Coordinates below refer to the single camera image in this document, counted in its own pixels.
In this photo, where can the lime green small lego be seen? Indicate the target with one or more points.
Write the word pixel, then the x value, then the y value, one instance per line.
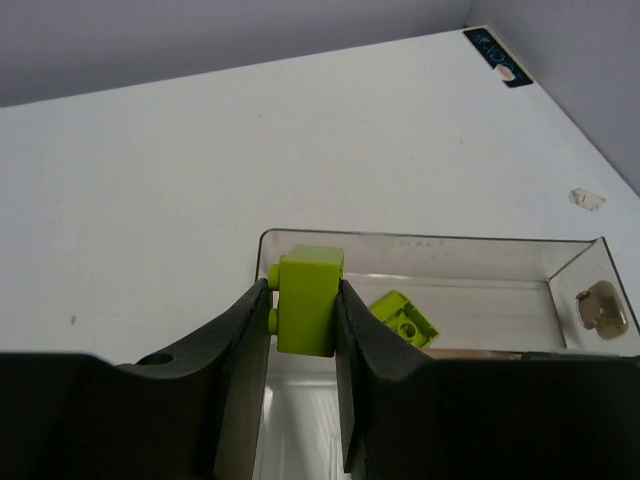
pixel 306 281

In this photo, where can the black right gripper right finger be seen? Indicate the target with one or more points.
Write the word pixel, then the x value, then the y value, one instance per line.
pixel 405 415

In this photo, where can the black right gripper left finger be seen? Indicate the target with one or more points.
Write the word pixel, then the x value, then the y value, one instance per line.
pixel 188 411

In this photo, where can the black label sticker right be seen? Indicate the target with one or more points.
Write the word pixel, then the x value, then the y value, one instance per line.
pixel 498 57

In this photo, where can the lime green curved lego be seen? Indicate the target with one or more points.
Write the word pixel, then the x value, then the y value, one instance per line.
pixel 398 313

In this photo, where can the small tape scrap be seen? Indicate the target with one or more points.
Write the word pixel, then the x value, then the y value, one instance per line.
pixel 586 199

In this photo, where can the clear divided plastic container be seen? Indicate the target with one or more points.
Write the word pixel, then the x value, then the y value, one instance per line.
pixel 483 294

